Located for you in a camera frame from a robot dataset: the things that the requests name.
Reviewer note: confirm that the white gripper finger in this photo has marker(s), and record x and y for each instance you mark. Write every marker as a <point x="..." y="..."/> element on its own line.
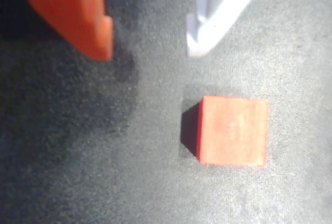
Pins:
<point x="220" y="8"/>

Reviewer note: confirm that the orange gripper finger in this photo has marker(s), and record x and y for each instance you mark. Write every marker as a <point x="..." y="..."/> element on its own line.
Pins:
<point x="75" y="14"/>

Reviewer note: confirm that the grey felt mat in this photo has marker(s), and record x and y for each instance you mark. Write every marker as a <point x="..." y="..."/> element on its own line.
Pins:
<point x="103" y="156"/>

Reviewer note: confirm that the red cube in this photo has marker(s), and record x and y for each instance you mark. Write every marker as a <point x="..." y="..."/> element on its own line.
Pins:
<point x="233" y="130"/>

